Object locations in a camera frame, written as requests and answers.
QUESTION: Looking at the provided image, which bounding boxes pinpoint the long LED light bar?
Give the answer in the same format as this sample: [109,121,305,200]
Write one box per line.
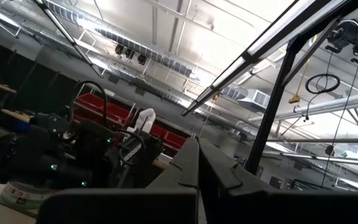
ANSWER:
[180,0,349,117]

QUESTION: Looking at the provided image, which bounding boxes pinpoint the thin black hanging cable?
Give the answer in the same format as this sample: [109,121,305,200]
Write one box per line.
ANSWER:
[321,62,358,188]

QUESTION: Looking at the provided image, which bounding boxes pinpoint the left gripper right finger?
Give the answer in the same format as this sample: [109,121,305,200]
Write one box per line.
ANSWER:
[199,139,358,224]

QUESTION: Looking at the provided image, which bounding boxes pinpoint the yellow hanging cable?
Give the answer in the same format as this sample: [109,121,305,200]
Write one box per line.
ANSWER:
[287,58,311,105]

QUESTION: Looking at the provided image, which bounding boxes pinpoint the white ceiling air unit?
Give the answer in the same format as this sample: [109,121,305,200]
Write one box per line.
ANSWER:
[237,88,272,110]

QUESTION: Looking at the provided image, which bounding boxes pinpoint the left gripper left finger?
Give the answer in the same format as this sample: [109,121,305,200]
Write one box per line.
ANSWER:
[37,138,200,224]

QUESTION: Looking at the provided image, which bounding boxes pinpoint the black coiled camera cable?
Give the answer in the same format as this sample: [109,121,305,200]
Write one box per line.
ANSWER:
[303,49,341,121]

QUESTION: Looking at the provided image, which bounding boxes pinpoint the rack with red bins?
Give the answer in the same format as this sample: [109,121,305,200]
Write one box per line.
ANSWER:
[72,83,188,157]

